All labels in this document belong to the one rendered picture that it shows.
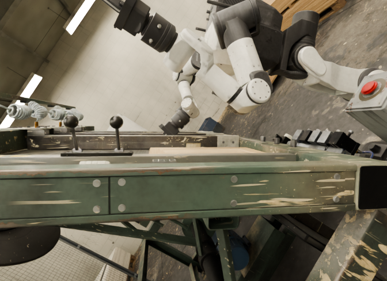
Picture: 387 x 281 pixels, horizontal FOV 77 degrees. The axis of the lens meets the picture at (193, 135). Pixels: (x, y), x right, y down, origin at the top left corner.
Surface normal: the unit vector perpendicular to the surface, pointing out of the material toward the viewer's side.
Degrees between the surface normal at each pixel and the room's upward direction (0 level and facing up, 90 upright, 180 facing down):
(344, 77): 90
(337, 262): 0
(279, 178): 90
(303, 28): 90
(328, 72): 90
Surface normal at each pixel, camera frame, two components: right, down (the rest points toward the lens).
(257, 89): 0.32, -0.23
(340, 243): -0.83, -0.53
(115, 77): 0.16, 0.04
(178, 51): 0.05, 0.64
